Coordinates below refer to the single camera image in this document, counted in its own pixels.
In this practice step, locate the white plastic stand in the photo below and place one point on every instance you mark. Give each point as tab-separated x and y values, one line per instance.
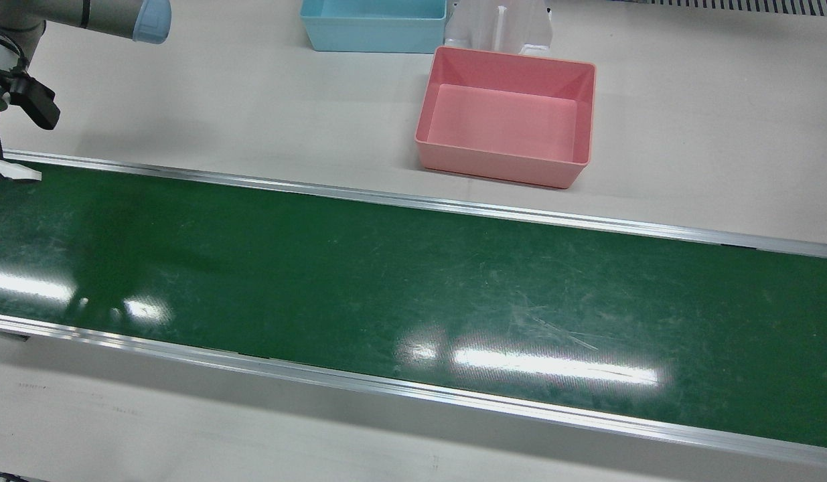
513	23

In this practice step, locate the green conveyor belt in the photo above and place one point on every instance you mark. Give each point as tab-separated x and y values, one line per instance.
386	268

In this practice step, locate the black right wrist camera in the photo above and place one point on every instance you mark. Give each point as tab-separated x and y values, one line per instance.
38	104

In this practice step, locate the light blue plastic box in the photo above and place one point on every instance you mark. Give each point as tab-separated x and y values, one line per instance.
373	33

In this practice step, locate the pink plastic box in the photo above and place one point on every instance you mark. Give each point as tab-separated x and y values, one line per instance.
507	124

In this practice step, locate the grey ribbed floor mat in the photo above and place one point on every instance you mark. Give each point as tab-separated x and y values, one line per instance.
721	5

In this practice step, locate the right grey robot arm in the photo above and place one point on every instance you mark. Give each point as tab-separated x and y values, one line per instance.
85	13

